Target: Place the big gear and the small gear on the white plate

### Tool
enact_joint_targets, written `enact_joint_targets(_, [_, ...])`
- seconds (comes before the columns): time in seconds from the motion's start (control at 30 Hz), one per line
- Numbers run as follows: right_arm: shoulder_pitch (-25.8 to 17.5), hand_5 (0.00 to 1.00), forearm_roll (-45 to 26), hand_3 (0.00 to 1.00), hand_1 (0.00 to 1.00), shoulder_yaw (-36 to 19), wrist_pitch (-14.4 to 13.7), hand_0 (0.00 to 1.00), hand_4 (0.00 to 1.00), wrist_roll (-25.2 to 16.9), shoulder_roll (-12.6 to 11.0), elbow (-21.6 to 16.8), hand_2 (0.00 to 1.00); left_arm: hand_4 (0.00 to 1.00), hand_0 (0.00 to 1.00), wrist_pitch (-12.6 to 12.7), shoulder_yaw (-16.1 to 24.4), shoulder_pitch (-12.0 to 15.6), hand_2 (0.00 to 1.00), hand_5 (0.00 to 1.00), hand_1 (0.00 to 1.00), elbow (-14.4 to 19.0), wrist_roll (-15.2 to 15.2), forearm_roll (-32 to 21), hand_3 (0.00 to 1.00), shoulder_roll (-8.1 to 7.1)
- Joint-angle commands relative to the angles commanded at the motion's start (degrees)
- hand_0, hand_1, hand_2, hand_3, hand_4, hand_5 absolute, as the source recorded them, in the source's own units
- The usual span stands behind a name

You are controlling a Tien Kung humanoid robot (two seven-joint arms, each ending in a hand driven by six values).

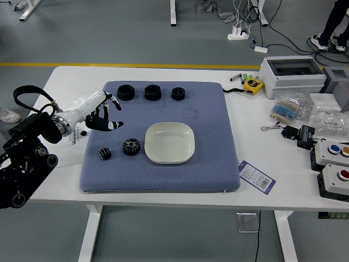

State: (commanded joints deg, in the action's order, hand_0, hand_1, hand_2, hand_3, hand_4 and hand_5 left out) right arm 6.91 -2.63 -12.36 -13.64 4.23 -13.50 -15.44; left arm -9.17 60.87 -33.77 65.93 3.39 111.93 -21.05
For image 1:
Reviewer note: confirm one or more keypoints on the black table control panel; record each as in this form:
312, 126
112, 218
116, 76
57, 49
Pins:
332, 215

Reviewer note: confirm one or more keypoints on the big black gear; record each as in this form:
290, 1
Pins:
131, 147

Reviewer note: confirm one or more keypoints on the grey enclosure with clear lid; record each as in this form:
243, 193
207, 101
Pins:
289, 82

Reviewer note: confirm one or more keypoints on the white background table leg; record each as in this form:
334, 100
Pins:
262, 13
28, 11
173, 12

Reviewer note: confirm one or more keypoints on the clear printed plastic bag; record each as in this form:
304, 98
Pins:
73, 154

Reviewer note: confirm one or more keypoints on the grey square box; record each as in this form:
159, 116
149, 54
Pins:
339, 87

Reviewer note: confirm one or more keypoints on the green batteries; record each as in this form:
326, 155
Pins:
246, 77

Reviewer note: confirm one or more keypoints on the small black gear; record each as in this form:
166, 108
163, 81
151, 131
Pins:
105, 153

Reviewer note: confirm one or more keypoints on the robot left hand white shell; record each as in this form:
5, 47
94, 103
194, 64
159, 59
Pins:
84, 105

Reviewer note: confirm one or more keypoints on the blue resistor strip bundle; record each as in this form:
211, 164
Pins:
283, 110

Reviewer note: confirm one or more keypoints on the blue-grey quilted cushion mat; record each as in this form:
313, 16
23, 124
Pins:
163, 177

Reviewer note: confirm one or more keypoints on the large black hex nut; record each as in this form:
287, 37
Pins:
152, 92
125, 92

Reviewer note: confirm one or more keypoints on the red button box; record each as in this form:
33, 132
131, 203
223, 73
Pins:
331, 183

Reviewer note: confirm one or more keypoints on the small black hex nut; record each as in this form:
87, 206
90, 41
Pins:
178, 94

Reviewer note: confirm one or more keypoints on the silver metal tool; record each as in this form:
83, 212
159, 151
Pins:
235, 77

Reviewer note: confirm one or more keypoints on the blue and yellow button box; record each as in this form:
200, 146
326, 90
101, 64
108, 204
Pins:
327, 155

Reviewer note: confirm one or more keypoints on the clear bubble plastic bag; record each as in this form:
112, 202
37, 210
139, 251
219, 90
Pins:
330, 122

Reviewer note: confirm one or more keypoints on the grey metal bracket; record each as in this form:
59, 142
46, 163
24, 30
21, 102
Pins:
19, 6

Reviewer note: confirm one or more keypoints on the clear bag of small parts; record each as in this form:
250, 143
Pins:
291, 96

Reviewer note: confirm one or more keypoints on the purple label tag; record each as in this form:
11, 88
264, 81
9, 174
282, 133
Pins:
255, 176

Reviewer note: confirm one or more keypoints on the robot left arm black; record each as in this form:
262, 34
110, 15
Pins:
24, 158

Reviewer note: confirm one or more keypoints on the white power adapter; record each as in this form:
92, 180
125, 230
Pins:
261, 49

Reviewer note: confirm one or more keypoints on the white power strip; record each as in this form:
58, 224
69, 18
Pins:
237, 36

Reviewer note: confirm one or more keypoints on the person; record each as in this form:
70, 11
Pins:
8, 116
334, 21

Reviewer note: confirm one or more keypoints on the clear plastic holder under table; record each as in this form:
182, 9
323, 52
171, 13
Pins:
246, 222

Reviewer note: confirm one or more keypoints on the cream square dish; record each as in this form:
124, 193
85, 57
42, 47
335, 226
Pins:
169, 142

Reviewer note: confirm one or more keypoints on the white flat box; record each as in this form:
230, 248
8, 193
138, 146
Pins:
324, 101

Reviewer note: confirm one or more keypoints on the black module with green lights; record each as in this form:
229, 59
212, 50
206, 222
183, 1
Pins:
306, 137

